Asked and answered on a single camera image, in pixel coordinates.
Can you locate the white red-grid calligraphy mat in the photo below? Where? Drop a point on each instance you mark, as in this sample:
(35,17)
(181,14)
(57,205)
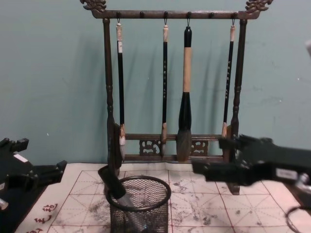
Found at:
(206,208)

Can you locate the thin black calligraphy brush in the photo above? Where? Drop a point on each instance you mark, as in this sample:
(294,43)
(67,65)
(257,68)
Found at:
(228,85)
(165,85)

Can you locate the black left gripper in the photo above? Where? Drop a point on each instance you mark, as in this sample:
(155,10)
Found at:
(14,167)

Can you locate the thin brush with paper label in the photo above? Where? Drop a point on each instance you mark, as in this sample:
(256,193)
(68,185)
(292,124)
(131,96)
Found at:
(120,97)

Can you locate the black table cloth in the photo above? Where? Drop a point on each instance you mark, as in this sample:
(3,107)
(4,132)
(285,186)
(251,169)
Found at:
(22,208)

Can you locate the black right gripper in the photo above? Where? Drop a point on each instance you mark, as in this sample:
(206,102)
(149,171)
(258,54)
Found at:
(286,160)

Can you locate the dark carved wooden brush rack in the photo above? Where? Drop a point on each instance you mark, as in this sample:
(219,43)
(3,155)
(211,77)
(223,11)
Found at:
(108,72)

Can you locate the thick black brush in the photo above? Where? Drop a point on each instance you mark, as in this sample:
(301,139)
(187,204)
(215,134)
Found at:
(116,185)

